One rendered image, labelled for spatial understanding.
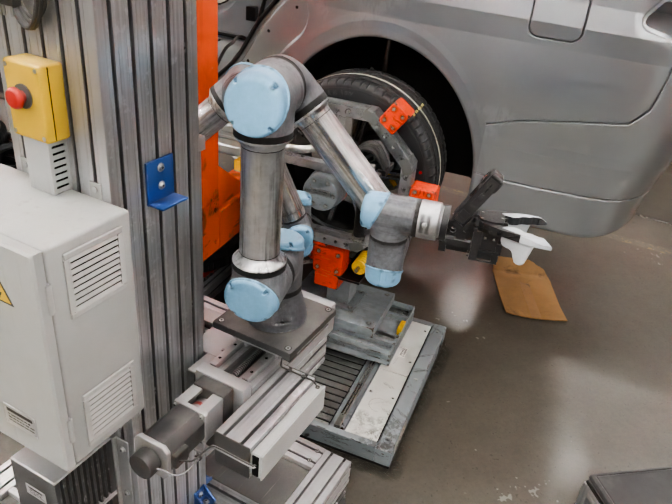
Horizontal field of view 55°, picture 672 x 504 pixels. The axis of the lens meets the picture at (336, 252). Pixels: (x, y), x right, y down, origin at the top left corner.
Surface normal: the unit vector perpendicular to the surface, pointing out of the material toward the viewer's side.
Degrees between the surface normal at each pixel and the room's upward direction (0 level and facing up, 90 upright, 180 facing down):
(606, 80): 90
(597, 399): 0
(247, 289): 98
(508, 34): 90
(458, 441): 0
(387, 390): 0
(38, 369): 90
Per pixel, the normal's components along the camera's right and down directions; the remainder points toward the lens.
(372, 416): 0.08, -0.87
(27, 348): -0.51, 0.41
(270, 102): -0.23, 0.34
